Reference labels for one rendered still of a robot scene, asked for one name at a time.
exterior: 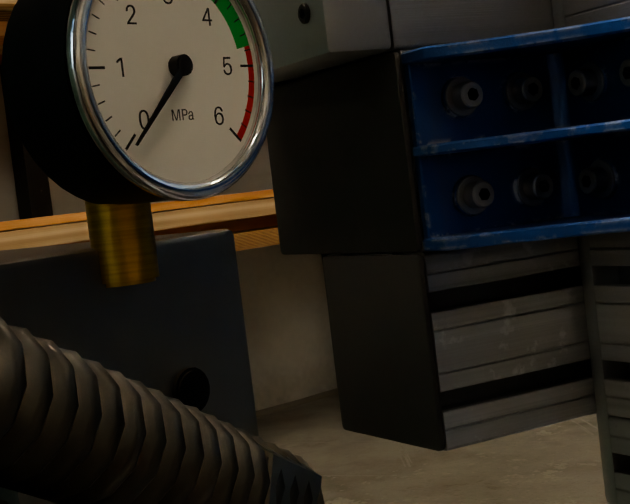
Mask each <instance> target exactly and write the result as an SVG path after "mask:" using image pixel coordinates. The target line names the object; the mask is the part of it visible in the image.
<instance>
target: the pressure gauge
mask: <svg viewBox="0 0 630 504"><path fill-rule="evenodd" d="M181 54H186V55H188V56H189V57H190V59H191V60H192V63H193V70H192V72H191V73H190V74H189V75H187V76H183V77H182V78H181V80H180V82H179V83H178V85H177V86H176V88H175V89H174V91H173V92H172V94H171V96H170V97H169V99H168V100H167V102H166V103H165V105H164V106H163V108H162V110H161V111H160V113H159V114H158V116H157V117H156V119H155V120H154V122H153V124H152V125H151V127H150V128H149V130H148V131H147V133H146V134H145V136H144V137H143V139H142V141H141V142H140V144H139V145H138V146H136V145H135V144H136V142H137V141H138V139H139V137H140V135H141V133H142V132H143V130H144V128H145V126H146V125H147V123H148V121H149V119H150V117H151V116H152V114H153V112H154V110H155V109H156V107H157V105H158V103H159V101H160V100H161V98H162V96H163V94H164V93H165V91H166V89H167V87H168V85H169V84H170V82H171V80H172V78H173V77H174V76H173V75H172V74H171V73H170V71H169V68H168V62H169V60H170V58H171V57H173V56H177V55H181ZM2 77H3V87H4V92H5V97H6V102H7V107H8V110H9V113H10V115H11V118H12V121H13V124H14V127H15V129H16V131H17V133H18V135H19V137H20V139H21V141H22V143H23V145H24V147H25V148H26V150H27V151H28V153H29V154H30V156H31V157H32V159H33V160H34V162H35V163H36V164H37V165H38V166H39V167H40V168H41V170H42V171H43V172H44V173H45V174H46V175H47V176H48V177H49V178H50V179H51V180H53V181H54V182H55V183H56V184H57V185H58V186H60V187H61V188H62V189H64V190H66V191H67V192H69V193H71V194H72V195H74V196H76V197H78V198H80V199H83V200H84V201H85V209H86V217H87V224H88V232H89V240H90V247H91V248H94V249H95V250H97V252H98V255H99V261H100V269H101V276H102V284H106V288H111V287H121V286H129V285H136V284H143V283H148V282H153V281H156V277H158V276H160V275H159V267H158V259H157V251H156V243H155V236H154V228H153V220H152V212H151V204H150V202H158V201H166V200H175V201H195V200H201V199H206V198H209V197H212V196H215V195H218V194H220V193H221V192H223V191H225V190H227V189H228V188H230V187H231V186H232V185H234V184H235V183H236V182H237V181H238V180H239V179H240V178H241V177H242V176H243V175H244V174H245V173H246V172H247V170H248V169H249V168H250V166H251V165H252V163H253V162H254V160H255V159H256V157H257V155H258V154H259V152H260V150H261V147H262V145H263V143H264V141H265V138H266V135H267V132H268V129H269V125H270V121H271V117H272V110H273V103H274V69H273V61H272V55H271V49H270V45H269V41H268V37H267V33H266V30H265V27H264V24H263V21H262V19H261V16H260V14H259V11H258V9H257V7H256V5H255V3H254V1H253V0H18V1H17V2H16V4H15V6H14V8H13V10H12V13H11V16H10V18H9V21H8V23H7V27H6V32H5V37H4V41H3V51H2Z"/></svg>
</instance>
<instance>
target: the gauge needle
mask: <svg viewBox="0 0 630 504"><path fill-rule="evenodd" d="M168 68H169V71H170V73H171V74H172V75H173V76H174V77H173V78H172V80H171V82H170V84H169V85H168V87H167V89H166V91H165V93H164V94H163V96H162V98H161V100H160V101H159V103H158V105H157V107H156V109H155V110H154V112H153V114H152V116H151V117H150V119H149V121H148V123H147V125H146V126H145V128H144V130H143V132H142V133H141V135H140V137H139V139H138V141H137V142H136V144H135V145H136V146H138V145H139V144H140V142H141V141H142V139H143V137H144V136H145V134H146V133H147V131H148V130H149V128H150V127H151V125H152V124H153V122H154V120H155V119H156V117H157V116H158V114H159V113H160V111H161V110H162V108H163V106H164V105H165V103H166V102H167V100H168V99H169V97H170V96H171V94H172V92H173V91H174V89H175V88H176V86H177V85H178V83H179V82H180V80H181V78H182V77H183V76H187V75H189V74H190V73H191V72H192V70H193V63H192V60H191V59H190V57H189V56H188V55H186V54H181V55H177V56H173V57H171V58H170V60H169V62H168Z"/></svg>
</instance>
